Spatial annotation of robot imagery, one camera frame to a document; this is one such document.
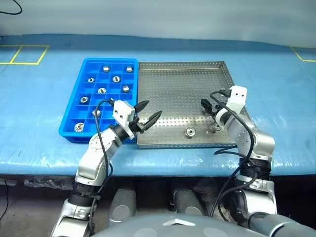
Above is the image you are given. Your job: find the metal nut on tray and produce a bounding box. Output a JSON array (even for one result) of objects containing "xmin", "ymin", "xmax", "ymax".
[{"xmin": 184, "ymin": 126, "xmax": 197, "ymax": 138}]

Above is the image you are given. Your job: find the blue compartment tray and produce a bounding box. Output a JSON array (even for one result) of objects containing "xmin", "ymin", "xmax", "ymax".
[{"xmin": 58, "ymin": 58, "xmax": 139, "ymax": 144}]

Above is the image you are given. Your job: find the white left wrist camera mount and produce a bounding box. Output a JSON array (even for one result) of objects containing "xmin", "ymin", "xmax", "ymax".
[{"xmin": 113, "ymin": 100, "xmax": 136, "ymax": 138}]

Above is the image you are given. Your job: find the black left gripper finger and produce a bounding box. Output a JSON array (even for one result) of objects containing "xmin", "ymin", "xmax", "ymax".
[
  {"xmin": 144, "ymin": 110, "xmax": 163, "ymax": 131},
  {"xmin": 134, "ymin": 100, "xmax": 150, "ymax": 116}
]

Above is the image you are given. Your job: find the grey rounded foot shape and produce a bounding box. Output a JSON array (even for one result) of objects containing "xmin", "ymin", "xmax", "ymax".
[
  {"xmin": 172, "ymin": 189, "xmax": 206, "ymax": 216},
  {"xmin": 108, "ymin": 189, "xmax": 138, "ymax": 223}
]

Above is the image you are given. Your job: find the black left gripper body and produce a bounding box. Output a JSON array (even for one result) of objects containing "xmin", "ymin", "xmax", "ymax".
[{"xmin": 129, "ymin": 115, "xmax": 147, "ymax": 134}]

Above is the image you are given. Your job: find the yellow tape marking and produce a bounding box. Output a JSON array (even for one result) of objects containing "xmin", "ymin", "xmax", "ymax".
[{"xmin": 291, "ymin": 46, "xmax": 316, "ymax": 63}]

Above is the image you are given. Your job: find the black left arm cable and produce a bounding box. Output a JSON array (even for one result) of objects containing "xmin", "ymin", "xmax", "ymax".
[{"xmin": 88, "ymin": 98, "xmax": 116, "ymax": 237}]

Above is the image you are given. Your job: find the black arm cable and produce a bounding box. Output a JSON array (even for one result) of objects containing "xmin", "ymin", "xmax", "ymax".
[
  {"xmin": 88, "ymin": 98, "xmax": 116, "ymax": 237},
  {"xmin": 209, "ymin": 88, "xmax": 262, "ymax": 223}
]

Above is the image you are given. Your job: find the grey robot torso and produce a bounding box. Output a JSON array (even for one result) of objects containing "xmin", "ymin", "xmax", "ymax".
[{"xmin": 91, "ymin": 211, "xmax": 316, "ymax": 237}]

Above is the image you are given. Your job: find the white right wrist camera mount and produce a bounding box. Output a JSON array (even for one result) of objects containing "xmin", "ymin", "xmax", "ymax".
[{"xmin": 226, "ymin": 85, "xmax": 248, "ymax": 112}]

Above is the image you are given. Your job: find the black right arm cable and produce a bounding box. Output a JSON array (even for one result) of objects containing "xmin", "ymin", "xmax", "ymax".
[{"xmin": 209, "ymin": 88, "xmax": 262, "ymax": 223}]

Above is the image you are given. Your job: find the thin black cable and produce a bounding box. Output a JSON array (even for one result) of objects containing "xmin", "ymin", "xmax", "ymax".
[{"xmin": 0, "ymin": 0, "xmax": 23, "ymax": 15}]

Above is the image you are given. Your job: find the blue plastic table cover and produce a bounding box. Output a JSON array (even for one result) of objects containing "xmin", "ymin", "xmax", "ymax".
[{"xmin": 0, "ymin": 33, "xmax": 316, "ymax": 177}]

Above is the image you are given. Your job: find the perforated metal tray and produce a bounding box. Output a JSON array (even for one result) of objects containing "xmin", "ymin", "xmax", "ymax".
[{"xmin": 135, "ymin": 60, "xmax": 247, "ymax": 150}]

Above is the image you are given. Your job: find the clear plastic bag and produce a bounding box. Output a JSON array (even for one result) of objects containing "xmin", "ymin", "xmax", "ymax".
[{"xmin": 23, "ymin": 176, "xmax": 78, "ymax": 191}]

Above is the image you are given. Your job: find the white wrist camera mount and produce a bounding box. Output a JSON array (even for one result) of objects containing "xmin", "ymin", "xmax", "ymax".
[
  {"xmin": 226, "ymin": 85, "xmax": 248, "ymax": 112},
  {"xmin": 113, "ymin": 100, "xmax": 136, "ymax": 138}
]

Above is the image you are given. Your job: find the white backdrop sheet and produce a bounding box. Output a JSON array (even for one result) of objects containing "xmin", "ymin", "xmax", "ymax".
[{"xmin": 0, "ymin": 0, "xmax": 316, "ymax": 49}]

